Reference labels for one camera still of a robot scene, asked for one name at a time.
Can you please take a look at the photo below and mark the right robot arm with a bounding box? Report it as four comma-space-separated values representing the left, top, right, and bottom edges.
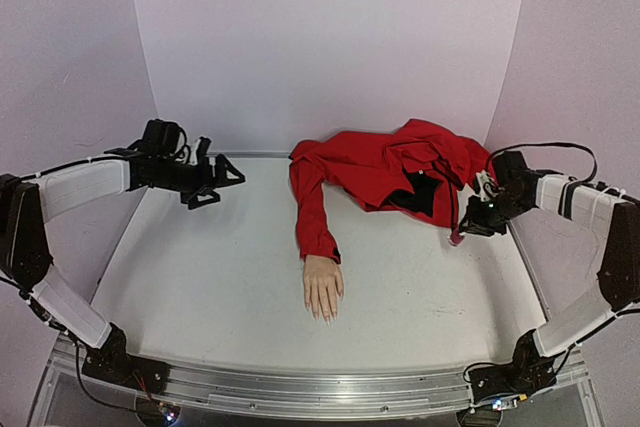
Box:
450, 149, 639, 358

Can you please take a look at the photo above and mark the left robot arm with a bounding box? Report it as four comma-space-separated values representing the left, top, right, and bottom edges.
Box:
1, 119, 246, 384

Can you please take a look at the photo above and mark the mannequin hand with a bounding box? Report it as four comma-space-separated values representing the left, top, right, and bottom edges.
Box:
302, 255, 344, 325

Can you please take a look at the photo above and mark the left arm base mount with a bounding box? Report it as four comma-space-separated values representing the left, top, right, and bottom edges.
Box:
81, 323, 170, 395

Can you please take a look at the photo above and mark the red nail polish bottle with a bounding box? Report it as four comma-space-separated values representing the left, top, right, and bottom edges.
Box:
449, 228, 464, 247

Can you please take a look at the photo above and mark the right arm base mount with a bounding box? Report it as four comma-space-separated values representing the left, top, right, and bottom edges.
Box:
462, 330, 559, 404

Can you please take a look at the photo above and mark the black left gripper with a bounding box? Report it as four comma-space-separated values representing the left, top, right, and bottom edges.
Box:
156, 153, 250, 210

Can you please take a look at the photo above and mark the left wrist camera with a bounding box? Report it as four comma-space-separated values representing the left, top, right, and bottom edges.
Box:
174, 137, 211, 165

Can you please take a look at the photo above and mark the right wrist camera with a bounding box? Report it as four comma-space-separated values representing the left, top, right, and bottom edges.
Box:
472, 171, 500, 202

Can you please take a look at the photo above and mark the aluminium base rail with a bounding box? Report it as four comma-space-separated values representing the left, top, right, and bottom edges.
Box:
50, 337, 602, 426

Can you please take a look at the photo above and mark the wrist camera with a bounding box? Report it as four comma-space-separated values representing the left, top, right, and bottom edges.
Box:
472, 171, 500, 202
174, 137, 211, 165

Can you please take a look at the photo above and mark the red jacket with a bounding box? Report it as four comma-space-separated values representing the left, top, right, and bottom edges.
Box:
289, 119, 489, 262

